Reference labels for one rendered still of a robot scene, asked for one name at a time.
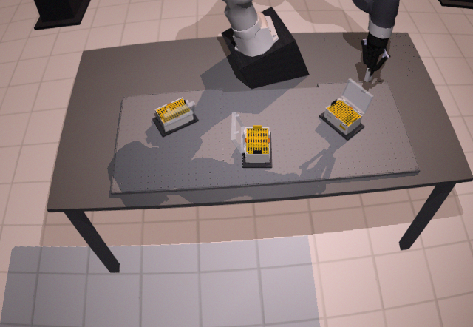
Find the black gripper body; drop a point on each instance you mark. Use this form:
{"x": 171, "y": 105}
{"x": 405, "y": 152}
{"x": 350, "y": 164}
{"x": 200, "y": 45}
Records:
{"x": 376, "y": 42}

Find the yellow tip rack insert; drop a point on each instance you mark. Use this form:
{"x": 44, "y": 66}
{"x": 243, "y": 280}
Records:
{"x": 172, "y": 106}
{"x": 257, "y": 140}
{"x": 343, "y": 112}

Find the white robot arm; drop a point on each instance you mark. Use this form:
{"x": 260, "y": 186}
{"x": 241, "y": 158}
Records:
{"x": 255, "y": 34}

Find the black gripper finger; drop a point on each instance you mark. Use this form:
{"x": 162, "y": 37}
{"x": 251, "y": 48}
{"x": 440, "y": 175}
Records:
{"x": 374, "y": 66}
{"x": 367, "y": 55}

